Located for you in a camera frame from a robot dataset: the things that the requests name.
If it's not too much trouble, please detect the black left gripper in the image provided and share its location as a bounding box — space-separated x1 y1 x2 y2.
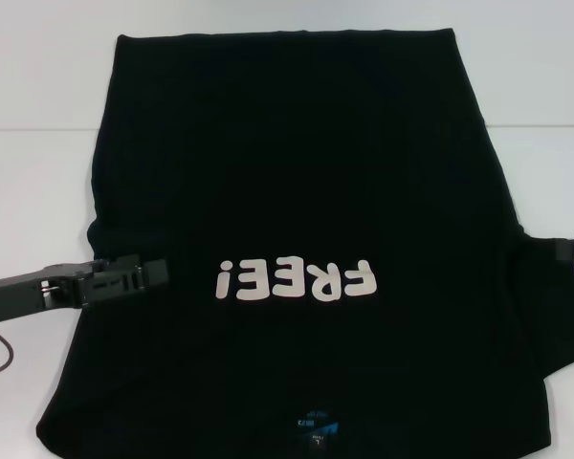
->
0 254 169 327

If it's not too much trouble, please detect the black shirt with white print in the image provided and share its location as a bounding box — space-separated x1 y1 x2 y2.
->
35 29 574 459

